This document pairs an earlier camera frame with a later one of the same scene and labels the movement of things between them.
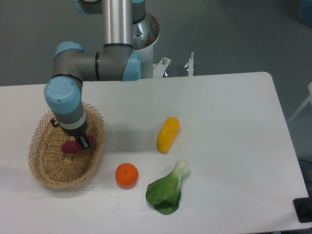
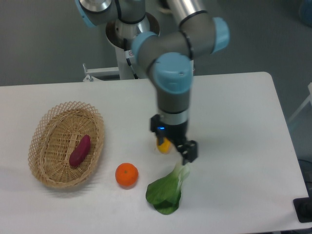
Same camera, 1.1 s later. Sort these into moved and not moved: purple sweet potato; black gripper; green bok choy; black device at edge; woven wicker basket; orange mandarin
Moved: black gripper; purple sweet potato
Not moved: green bok choy; woven wicker basket; orange mandarin; black device at edge
